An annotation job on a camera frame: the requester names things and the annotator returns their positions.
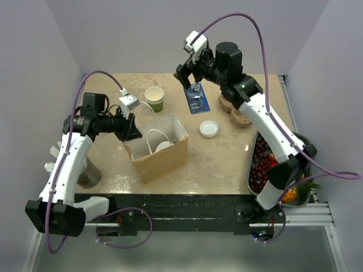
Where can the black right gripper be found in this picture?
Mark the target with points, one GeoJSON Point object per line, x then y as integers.
{"type": "Point", "coordinates": [182, 74]}

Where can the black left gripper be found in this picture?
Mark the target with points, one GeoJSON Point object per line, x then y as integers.
{"type": "Point", "coordinates": [129, 131]}

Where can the white plastic cup lid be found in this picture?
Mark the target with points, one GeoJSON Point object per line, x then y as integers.
{"type": "Point", "coordinates": [163, 145]}

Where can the brown paper bag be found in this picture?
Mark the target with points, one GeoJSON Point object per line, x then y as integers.
{"type": "Point", "coordinates": [150, 165]}

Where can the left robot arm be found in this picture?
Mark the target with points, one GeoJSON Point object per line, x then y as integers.
{"type": "Point", "coordinates": [55, 211]}

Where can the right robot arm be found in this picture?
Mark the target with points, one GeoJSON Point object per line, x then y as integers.
{"type": "Point", "coordinates": [224, 68]}

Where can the blue razor blister pack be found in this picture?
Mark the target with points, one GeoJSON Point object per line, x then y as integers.
{"type": "Point", "coordinates": [196, 99]}

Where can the stacked green paper cups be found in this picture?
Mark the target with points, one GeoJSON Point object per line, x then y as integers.
{"type": "Point", "coordinates": [154, 97]}

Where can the stack of white lids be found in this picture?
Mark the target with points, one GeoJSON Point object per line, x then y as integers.
{"type": "Point", "coordinates": [209, 128]}

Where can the grey metal cup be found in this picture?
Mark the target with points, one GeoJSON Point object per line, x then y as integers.
{"type": "Point", "coordinates": [90, 174]}

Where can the brown pulp cup carrier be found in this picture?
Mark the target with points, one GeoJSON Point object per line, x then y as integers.
{"type": "Point", "coordinates": [236, 117]}

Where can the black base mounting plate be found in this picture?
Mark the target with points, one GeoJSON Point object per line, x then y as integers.
{"type": "Point", "coordinates": [186, 213]}

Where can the grey fruit tray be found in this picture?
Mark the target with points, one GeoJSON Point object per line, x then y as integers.
{"type": "Point", "coordinates": [298, 203]}

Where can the orange pineapple toy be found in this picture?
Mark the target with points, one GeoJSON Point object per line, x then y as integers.
{"type": "Point", "coordinates": [300, 191]}

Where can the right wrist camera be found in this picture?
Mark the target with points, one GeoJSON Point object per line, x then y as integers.
{"type": "Point", "coordinates": [195, 44]}

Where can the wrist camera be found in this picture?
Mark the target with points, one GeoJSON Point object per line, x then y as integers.
{"type": "Point", "coordinates": [127, 102]}
{"type": "Point", "coordinates": [195, 44]}

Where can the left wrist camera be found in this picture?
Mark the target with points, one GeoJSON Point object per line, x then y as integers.
{"type": "Point", "coordinates": [127, 102]}

